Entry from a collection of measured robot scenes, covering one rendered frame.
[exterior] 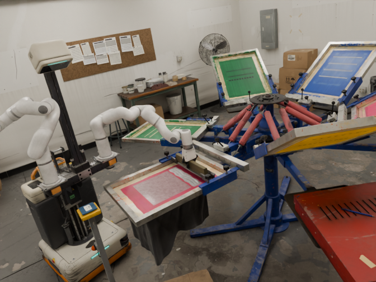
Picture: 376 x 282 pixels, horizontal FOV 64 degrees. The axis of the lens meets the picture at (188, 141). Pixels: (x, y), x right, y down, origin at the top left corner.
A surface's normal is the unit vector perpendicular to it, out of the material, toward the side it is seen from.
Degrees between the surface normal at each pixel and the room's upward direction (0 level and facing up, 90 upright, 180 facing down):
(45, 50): 64
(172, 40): 90
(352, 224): 0
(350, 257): 0
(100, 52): 87
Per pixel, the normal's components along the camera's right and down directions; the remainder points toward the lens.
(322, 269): -0.14, -0.91
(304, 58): -0.73, 0.34
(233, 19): 0.55, 0.25
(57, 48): 0.59, -0.26
